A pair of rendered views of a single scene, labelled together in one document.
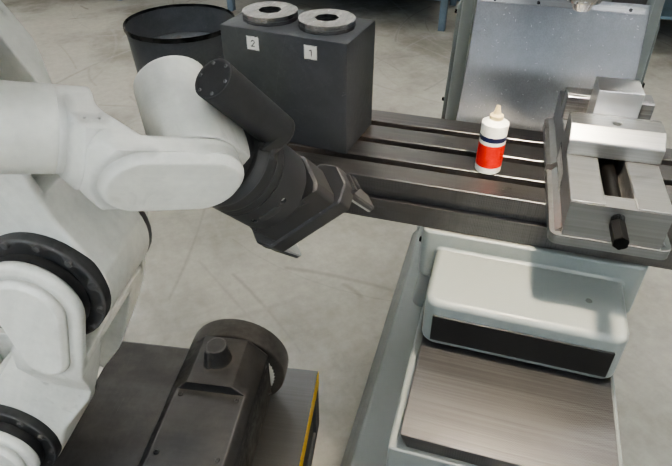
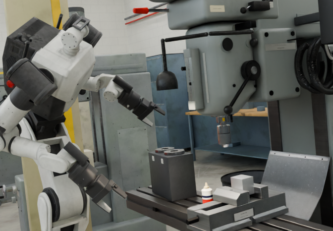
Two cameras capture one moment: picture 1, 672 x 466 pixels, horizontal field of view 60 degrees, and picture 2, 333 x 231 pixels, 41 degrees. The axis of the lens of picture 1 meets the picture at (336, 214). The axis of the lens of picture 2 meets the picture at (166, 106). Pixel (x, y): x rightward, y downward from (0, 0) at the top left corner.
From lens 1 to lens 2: 1.37 m
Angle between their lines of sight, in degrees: 51
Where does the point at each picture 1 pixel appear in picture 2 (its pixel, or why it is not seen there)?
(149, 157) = (45, 155)
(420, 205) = (181, 221)
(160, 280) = not seen: outside the picture
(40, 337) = (42, 215)
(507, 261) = not seen: outside the picture
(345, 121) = (170, 187)
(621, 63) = (317, 184)
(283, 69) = (158, 167)
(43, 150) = (33, 152)
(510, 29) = (278, 166)
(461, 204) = not seen: hidden behind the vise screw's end
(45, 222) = (52, 184)
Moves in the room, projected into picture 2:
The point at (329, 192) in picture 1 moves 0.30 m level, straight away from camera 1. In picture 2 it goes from (103, 184) to (158, 167)
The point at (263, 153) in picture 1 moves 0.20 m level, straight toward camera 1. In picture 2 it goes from (78, 165) to (34, 177)
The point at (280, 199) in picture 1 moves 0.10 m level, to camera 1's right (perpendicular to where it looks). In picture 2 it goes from (82, 178) to (99, 180)
